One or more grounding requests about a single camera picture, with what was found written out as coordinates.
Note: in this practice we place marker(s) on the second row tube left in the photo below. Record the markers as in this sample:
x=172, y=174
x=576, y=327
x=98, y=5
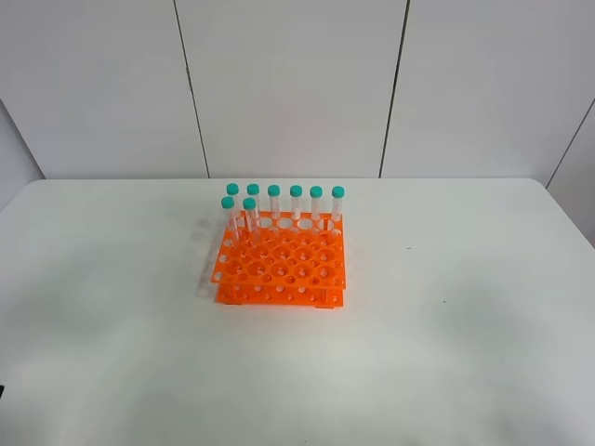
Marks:
x=228, y=206

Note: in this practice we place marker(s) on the teal capped test tube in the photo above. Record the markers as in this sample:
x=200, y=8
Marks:
x=252, y=219

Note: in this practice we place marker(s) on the back row tube far left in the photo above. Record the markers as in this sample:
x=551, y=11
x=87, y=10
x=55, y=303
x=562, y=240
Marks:
x=232, y=190

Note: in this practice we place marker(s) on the orange test tube rack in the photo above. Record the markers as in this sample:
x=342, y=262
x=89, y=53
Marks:
x=284, y=262

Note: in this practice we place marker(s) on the back row tube far right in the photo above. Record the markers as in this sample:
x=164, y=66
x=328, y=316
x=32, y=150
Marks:
x=337, y=194

